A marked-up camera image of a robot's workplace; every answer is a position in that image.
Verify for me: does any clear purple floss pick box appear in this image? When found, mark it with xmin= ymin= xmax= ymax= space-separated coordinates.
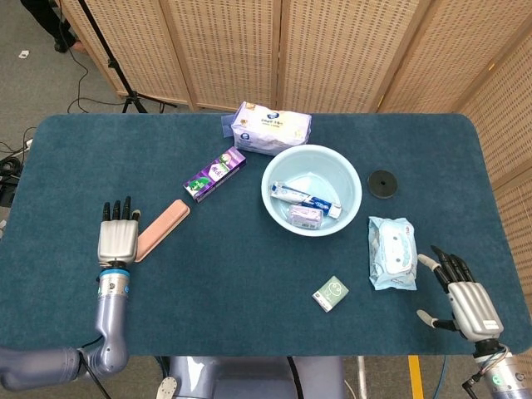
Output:
xmin=286 ymin=203 xmax=325 ymax=229

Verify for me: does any white table leg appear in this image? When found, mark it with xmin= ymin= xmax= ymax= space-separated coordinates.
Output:
xmin=356 ymin=356 xmax=370 ymax=399

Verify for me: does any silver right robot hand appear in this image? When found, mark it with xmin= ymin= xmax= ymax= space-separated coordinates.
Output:
xmin=416 ymin=244 xmax=504 ymax=344

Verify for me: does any black floor equipment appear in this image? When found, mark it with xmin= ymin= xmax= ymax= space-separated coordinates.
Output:
xmin=0 ymin=155 xmax=24 ymax=208

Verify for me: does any green white pocket tissue pack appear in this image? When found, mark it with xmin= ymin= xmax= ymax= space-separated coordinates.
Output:
xmin=312 ymin=274 xmax=350 ymax=313

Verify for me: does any blue white toothpaste tube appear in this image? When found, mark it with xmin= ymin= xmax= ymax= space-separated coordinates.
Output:
xmin=269 ymin=181 xmax=343 ymax=219

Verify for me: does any light blue wet wipes pack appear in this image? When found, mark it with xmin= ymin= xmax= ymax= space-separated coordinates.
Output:
xmin=367 ymin=215 xmax=419 ymax=291

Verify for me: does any grey-blue robot torso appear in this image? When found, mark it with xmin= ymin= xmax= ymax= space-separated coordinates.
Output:
xmin=155 ymin=355 xmax=346 ymax=399

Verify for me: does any wicker folding screen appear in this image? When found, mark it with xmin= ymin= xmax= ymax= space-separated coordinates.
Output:
xmin=60 ymin=0 xmax=532 ymax=267

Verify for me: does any pink toothbrush case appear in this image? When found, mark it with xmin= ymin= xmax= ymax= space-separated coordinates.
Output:
xmin=133 ymin=198 xmax=191 ymax=264

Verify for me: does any black tripod stand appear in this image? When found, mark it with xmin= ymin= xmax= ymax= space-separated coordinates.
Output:
xmin=76 ymin=0 xmax=178 ymax=114

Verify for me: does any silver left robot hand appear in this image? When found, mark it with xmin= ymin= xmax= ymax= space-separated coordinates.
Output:
xmin=97 ymin=195 xmax=142 ymax=267

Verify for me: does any light blue plastic basin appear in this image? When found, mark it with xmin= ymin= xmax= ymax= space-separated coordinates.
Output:
xmin=260 ymin=144 xmax=363 ymax=238

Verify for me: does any purple white tissue pack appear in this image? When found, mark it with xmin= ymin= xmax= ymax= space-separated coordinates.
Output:
xmin=220 ymin=101 xmax=313 ymax=157

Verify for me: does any black round disc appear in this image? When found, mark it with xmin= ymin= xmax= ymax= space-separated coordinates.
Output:
xmin=367 ymin=169 xmax=399 ymax=200

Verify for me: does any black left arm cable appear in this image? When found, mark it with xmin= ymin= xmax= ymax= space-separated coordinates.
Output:
xmin=76 ymin=336 xmax=113 ymax=399

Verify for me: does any purple green toothpaste box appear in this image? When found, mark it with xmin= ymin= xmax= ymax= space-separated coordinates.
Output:
xmin=183 ymin=145 xmax=248 ymax=204

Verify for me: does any teal table cloth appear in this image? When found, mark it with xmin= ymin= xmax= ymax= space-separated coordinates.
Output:
xmin=0 ymin=112 xmax=532 ymax=358

